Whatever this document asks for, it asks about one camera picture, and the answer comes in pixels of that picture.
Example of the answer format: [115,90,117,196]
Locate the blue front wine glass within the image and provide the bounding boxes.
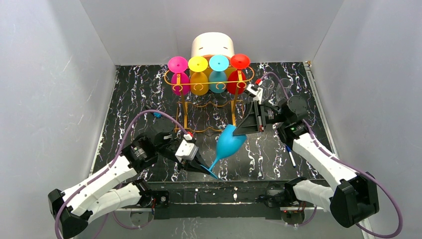
[202,124,247,179]

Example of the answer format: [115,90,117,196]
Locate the clear wine glass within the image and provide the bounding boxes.
[276,78,293,101]

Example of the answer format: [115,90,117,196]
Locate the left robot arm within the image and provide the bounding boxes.
[48,119,209,239]

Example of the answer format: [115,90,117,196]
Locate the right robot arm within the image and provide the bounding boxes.
[233,96,379,228]

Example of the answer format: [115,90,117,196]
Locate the red wine glass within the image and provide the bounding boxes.
[227,53,250,95]

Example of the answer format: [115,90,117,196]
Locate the yellow wine glass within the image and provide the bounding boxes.
[188,56,209,96]

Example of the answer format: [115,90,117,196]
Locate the light blue rear wine glass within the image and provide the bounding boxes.
[209,55,229,93]

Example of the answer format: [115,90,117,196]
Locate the pink wine glass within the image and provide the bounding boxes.
[168,56,191,96]

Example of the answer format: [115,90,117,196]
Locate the clear champagne flute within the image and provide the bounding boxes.
[261,79,275,100]

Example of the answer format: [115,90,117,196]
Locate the blue and white marker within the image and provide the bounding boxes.
[286,145,297,168]

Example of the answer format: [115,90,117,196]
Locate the black marker with blue cap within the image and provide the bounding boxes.
[145,105,162,119]

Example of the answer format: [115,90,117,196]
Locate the white cylindrical container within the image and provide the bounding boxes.
[191,32,235,59]

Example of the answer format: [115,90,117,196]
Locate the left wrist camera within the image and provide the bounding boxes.
[175,139,198,163]

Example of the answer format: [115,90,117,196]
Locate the gold wire wine glass rack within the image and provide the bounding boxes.
[163,70,246,133]

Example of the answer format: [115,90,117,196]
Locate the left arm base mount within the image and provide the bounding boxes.
[130,191,170,228]

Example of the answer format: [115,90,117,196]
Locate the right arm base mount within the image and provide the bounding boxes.
[255,189,317,229]

